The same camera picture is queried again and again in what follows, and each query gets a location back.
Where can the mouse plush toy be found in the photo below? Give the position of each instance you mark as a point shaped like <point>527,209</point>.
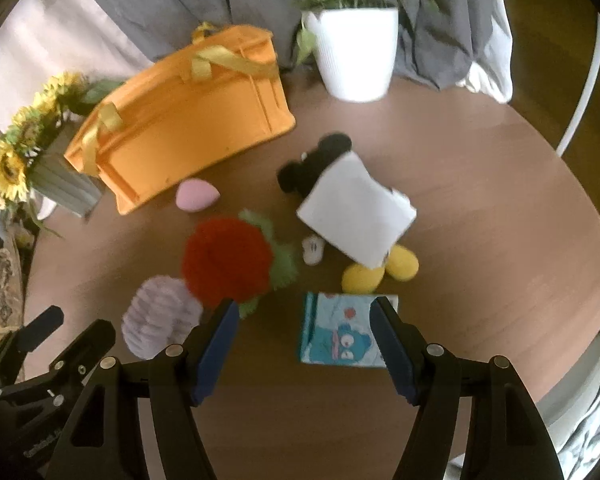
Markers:
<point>355,210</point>

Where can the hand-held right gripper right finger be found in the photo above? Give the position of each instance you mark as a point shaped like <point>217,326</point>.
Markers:
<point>392,355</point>

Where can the orange plastic crate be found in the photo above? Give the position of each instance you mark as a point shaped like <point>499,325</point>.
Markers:
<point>190,120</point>

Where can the white plant pot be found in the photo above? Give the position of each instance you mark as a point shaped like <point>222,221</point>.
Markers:
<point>355,55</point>

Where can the blue cartoon tissue pack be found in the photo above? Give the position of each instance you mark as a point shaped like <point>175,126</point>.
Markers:
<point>332,335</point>

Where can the pink egg-shaped sponge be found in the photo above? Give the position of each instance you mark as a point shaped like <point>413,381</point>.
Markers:
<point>196,196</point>

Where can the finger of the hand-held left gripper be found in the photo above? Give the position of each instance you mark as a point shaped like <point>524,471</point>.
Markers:
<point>87,347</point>
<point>35,332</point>

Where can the red and green plush flower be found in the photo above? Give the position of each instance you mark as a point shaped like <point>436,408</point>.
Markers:
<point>225,255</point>

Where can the brown wicker basket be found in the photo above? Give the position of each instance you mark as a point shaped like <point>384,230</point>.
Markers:
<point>0,290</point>

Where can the beige curtain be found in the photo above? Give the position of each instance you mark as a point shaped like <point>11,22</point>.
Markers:
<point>55,45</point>

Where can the grey ribbed vase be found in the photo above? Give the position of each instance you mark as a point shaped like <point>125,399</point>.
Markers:
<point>62,180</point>

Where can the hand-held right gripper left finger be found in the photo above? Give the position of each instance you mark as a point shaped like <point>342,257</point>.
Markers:
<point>217,345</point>

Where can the yellow sunflower bouquet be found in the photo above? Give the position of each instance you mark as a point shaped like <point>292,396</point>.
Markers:
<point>25,135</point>

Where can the grey patterned cloth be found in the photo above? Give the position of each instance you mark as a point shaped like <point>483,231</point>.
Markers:
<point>597,410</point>

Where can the white metal tube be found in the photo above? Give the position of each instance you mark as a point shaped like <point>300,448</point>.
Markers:
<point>582,90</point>

